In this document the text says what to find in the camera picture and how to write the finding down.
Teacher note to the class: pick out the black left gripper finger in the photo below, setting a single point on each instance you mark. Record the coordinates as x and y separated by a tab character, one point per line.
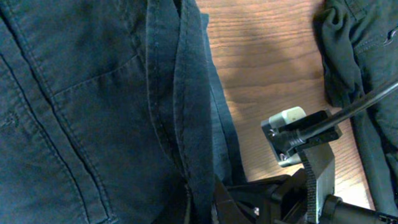
226	210

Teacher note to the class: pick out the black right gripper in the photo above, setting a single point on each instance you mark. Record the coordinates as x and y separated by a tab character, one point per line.
297	198

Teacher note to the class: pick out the dark blue shorts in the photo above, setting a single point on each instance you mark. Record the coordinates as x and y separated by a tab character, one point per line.
111	112

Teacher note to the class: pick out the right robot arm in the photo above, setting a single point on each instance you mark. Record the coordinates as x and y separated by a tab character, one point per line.
335	211

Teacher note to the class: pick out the black garment pile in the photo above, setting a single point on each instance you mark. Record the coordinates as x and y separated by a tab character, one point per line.
358	43

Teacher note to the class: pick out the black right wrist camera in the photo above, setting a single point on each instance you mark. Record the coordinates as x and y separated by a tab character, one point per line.
285	133

